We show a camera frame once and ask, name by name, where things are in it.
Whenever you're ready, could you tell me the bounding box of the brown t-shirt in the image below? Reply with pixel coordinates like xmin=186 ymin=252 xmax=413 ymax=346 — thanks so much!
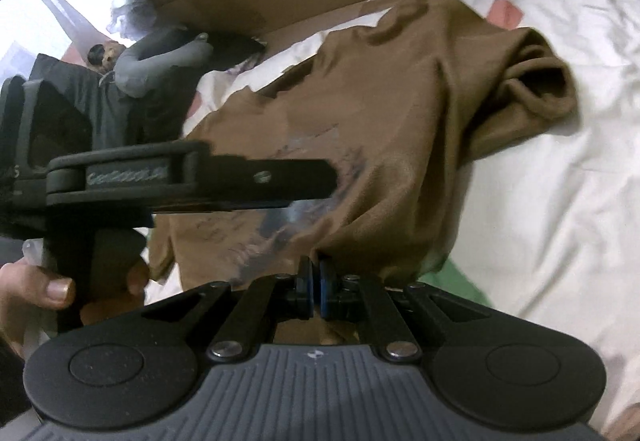
xmin=149 ymin=0 xmax=577 ymax=289

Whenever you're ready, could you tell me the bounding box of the person left hand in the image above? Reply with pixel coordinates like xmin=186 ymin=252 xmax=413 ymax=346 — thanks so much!
xmin=1 ymin=258 xmax=150 ymax=359

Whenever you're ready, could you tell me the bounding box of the dark green pillow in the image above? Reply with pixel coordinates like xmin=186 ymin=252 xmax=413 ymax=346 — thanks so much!
xmin=29 ymin=54 xmax=141 ymax=150

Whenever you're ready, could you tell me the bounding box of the black garment left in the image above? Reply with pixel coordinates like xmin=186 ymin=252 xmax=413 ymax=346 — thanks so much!
xmin=129 ymin=27 xmax=265 ymax=144

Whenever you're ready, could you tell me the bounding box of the grey plush toy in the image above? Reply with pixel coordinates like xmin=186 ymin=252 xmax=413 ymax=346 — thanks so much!
xmin=100 ymin=28 xmax=215 ymax=98

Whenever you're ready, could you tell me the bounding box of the small bear doll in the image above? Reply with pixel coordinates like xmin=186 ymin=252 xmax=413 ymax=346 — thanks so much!
xmin=87 ymin=40 xmax=126 ymax=75

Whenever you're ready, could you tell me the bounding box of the white bear print duvet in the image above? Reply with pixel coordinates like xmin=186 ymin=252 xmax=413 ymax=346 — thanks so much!
xmin=144 ymin=0 xmax=640 ymax=431

